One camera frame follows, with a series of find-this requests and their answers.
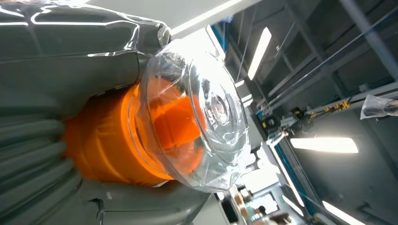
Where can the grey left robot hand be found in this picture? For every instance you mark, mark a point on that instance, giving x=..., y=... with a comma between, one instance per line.
x=68, y=71

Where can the rectangular ceiling light panel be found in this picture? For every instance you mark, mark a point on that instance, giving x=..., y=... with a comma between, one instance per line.
x=342, y=214
x=259, y=52
x=292, y=205
x=325, y=145

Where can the metal rail with yellow fittings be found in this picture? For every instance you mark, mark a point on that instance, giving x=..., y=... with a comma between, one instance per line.
x=335, y=107

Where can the white wall light strip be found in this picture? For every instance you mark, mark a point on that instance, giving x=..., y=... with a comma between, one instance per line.
x=211, y=14

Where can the clear plastic bag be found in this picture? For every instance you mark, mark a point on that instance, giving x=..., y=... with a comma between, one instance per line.
x=377, y=107

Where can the orange bottle with clear cap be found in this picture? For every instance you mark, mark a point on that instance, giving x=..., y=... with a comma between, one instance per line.
x=108, y=143

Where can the grey ceiling pipe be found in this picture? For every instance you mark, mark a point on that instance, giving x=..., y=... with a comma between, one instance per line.
x=370, y=34

